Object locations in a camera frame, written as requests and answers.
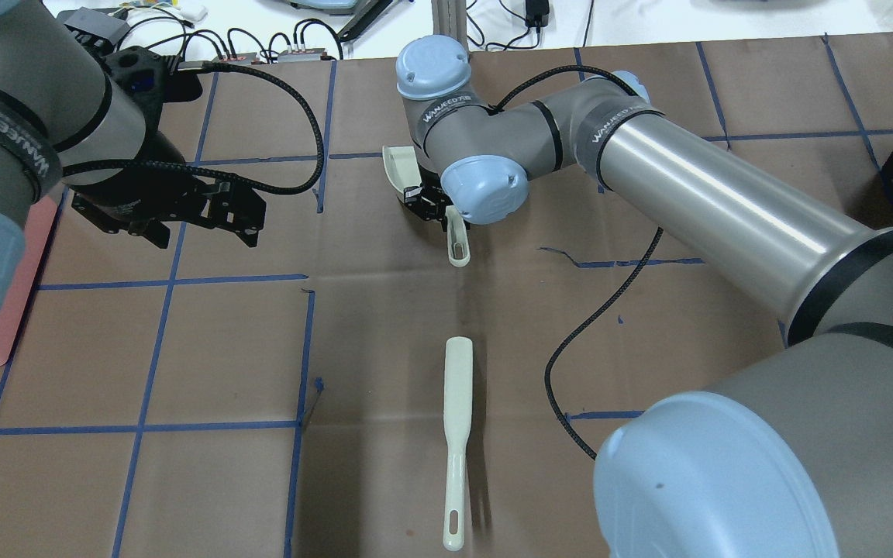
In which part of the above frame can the aluminium frame post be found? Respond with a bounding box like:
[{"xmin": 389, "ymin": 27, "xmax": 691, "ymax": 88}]
[{"xmin": 431, "ymin": 0, "xmax": 469, "ymax": 47}]

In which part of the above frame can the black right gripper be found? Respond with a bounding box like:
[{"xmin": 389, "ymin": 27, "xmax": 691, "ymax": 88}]
[{"xmin": 402, "ymin": 174, "xmax": 453, "ymax": 232}]

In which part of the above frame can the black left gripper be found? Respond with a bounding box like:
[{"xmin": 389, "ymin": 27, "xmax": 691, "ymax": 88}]
[{"xmin": 70, "ymin": 46, "xmax": 266, "ymax": 250}]

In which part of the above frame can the pale green dustpan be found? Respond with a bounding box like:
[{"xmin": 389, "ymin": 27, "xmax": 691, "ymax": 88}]
[{"xmin": 381, "ymin": 146, "xmax": 471, "ymax": 268}]

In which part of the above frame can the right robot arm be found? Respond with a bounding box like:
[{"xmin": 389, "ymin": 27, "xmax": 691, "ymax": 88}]
[{"xmin": 395, "ymin": 35, "xmax": 893, "ymax": 557}]

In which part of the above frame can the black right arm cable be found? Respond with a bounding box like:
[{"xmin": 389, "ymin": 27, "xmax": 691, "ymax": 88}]
[{"xmin": 485, "ymin": 65, "xmax": 664, "ymax": 461}]

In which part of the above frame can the pale green hand brush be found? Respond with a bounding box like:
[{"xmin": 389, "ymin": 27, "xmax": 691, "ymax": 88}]
[{"xmin": 443, "ymin": 336, "xmax": 474, "ymax": 552}]

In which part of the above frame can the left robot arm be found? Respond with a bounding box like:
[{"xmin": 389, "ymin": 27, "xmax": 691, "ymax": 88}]
[{"xmin": 0, "ymin": 1, "xmax": 266, "ymax": 311}]

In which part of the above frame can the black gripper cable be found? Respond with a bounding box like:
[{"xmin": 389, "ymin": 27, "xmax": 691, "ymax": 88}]
[{"xmin": 67, "ymin": 62, "xmax": 326, "ymax": 195}]

